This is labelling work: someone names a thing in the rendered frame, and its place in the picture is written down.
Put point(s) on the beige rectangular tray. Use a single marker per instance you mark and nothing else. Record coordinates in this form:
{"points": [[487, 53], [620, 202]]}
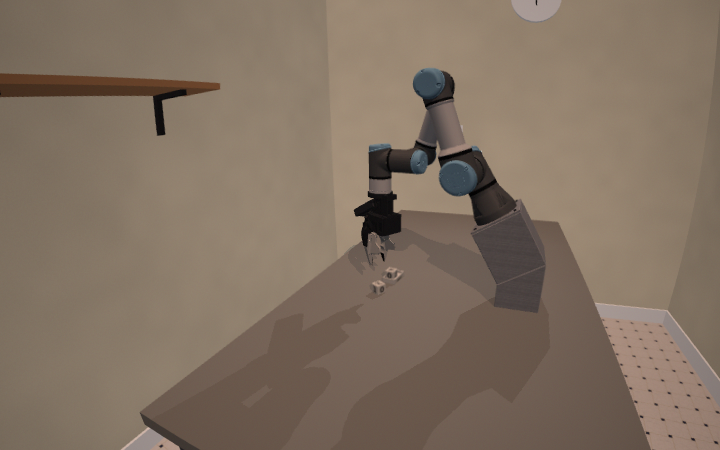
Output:
{"points": [[394, 281]]}

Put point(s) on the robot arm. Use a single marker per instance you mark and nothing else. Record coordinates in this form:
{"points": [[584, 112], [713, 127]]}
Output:
{"points": [[462, 165]]}

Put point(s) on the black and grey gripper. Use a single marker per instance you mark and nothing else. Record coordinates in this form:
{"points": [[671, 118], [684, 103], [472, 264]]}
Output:
{"points": [[391, 224]]}

